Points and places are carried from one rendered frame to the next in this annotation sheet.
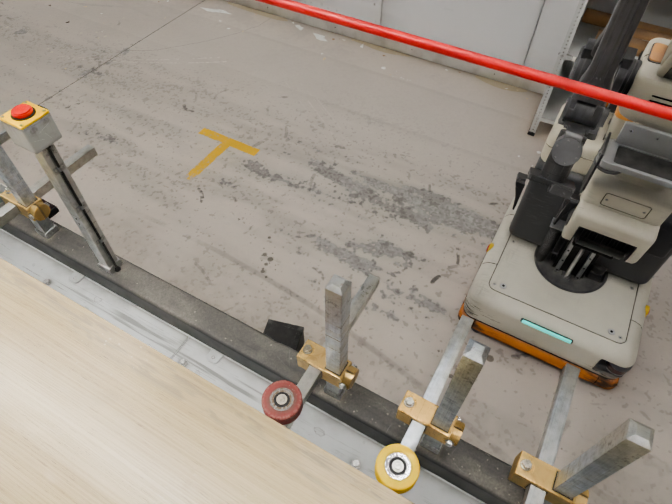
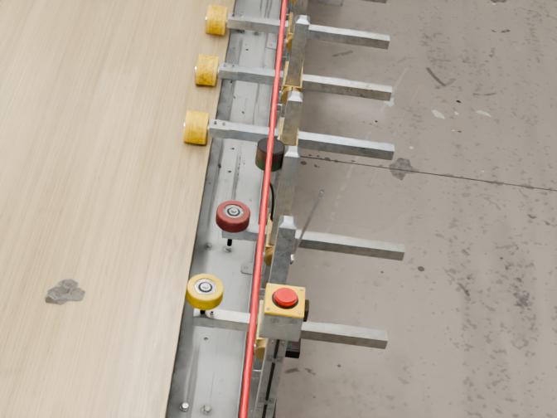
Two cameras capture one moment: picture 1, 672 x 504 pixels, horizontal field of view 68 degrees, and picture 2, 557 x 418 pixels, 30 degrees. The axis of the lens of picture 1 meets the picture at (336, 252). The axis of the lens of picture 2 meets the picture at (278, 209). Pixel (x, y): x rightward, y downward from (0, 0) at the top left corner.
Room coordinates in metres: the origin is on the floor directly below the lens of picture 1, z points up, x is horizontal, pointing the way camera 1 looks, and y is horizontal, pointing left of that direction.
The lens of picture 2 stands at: (0.15, -0.39, 2.55)
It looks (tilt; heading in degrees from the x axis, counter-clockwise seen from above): 42 degrees down; 58
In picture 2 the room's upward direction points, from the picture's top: 10 degrees clockwise
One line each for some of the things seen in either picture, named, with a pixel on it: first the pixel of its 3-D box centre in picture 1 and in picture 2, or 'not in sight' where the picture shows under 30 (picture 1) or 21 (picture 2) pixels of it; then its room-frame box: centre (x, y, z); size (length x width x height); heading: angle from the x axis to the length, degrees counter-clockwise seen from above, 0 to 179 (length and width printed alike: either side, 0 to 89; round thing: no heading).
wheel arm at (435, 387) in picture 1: (431, 395); not in sight; (0.43, -0.21, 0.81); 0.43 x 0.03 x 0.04; 151
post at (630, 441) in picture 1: (577, 476); not in sight; (0.24, -0.44, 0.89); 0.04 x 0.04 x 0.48; 61
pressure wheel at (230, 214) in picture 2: not in sight; (231, 227); (1.01, 1.18, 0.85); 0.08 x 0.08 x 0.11
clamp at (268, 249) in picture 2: not in sight; (274, 240); (1.10, 1.11, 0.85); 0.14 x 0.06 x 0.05; 61
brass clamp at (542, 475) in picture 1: (548, 482); not in sight; (0.25, -0.42, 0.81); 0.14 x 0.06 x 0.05; 61
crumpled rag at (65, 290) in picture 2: not in sight; (63, 289); (0.57, 1.06, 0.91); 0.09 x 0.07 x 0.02; 0
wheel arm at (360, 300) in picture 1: (332, 345); not in sight; (0.55, 0.01, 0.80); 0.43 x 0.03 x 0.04; 151
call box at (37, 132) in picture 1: (32, 128); (282, 313); (0.84, 0.64, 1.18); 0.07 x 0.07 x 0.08; 61
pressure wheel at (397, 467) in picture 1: (394, 473); not in sight; (0.25, -0.12, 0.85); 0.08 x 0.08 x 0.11
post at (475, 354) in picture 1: (449, 406); not in sight; (0.36, -0.22, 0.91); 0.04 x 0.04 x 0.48; 61
